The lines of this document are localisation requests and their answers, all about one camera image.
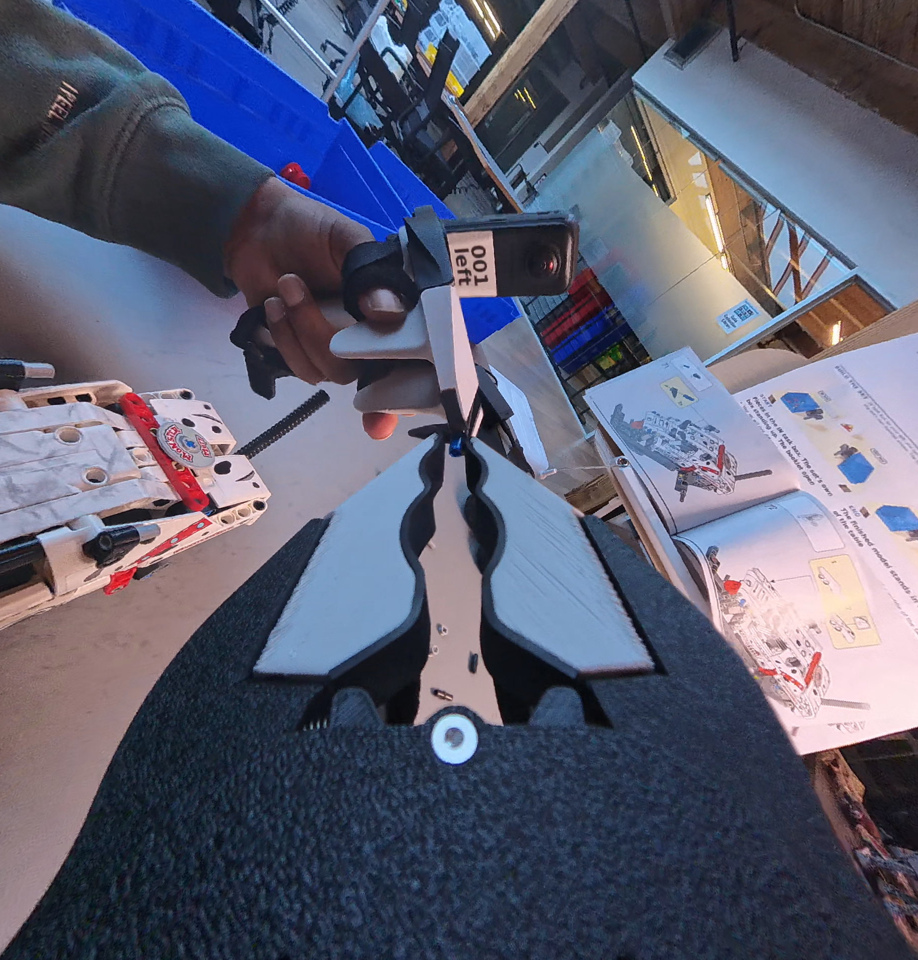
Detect wooden pillar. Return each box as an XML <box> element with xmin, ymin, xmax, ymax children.
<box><xmin>459</xmin><ymin>0</ymin><xmax>583</xmax><ymax>129</ymax></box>

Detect stacked red and blue crates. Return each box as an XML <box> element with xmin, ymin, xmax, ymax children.
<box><xmin>531</xmin><ymin>270</ymin><xmax>636</xmax><ymax>379</ymax></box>

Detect person's left hand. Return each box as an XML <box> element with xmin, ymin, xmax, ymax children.
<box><xmin>227</xmin><ymin>177</ymin><xmax>418</xmax><ymax>442</ymax></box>

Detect white lego vehicle model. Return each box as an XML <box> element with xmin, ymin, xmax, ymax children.
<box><xmin>0</xmin><ymin>356</ymin><xmax>333</xmax><ymax>642</ymax></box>

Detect lego instruction booklet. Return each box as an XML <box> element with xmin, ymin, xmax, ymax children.
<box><xmin>579</xmin><ymin>345</ymin><xmax>918</xmax><ymax>756</ymax></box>

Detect person's left forearm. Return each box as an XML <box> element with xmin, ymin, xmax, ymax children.
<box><xmin>0</xmin><ymin>0</ymin><xmax>276</xmax><ymax>297</ymax></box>

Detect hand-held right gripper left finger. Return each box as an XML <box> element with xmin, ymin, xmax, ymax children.
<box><xmin>254</xmin><ymin>435</ymin><xmax>450</xmax><ymax>694</ymax></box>

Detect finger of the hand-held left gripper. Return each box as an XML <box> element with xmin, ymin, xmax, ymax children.
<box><xmin>471</xmin><ymin>363</ymin><xmax>516</xmax><ymax>444</ymax></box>
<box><xmin>419</xmin><ymin>282</ymin><xmax>480</xmax><ymax>439</ymax></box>

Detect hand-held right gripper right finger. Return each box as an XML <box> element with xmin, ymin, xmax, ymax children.
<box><xmin>462</xmin><ymin>438</ymin><xmax>657</xmax><ymax>688</ymax></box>

